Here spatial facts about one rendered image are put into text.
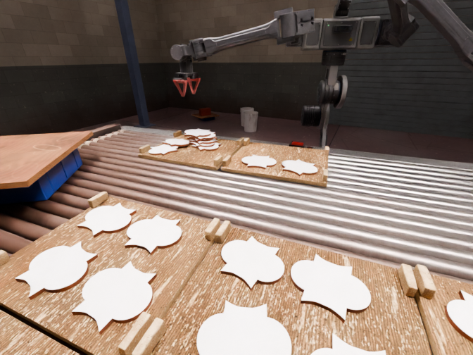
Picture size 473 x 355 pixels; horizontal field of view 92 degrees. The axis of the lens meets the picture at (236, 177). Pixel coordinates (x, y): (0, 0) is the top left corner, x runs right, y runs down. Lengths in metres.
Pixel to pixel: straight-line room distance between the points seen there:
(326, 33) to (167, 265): 1.44
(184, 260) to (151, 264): 0.07
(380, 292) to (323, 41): 1.35
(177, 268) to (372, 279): 0.40
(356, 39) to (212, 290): 1.49
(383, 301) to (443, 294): 0.12
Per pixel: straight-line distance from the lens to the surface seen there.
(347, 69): 5.57
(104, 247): 0.65
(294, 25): 1.05
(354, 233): 0.70
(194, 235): 0.61
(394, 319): 0.53
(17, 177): 0.89
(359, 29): 1.66
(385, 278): 0.59
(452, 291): 0.63
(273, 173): 0.90
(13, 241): 0.84
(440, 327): 0.56
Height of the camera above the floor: 1.33
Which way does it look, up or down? 27 degrees down
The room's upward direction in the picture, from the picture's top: 1 degrees counter-clockwise
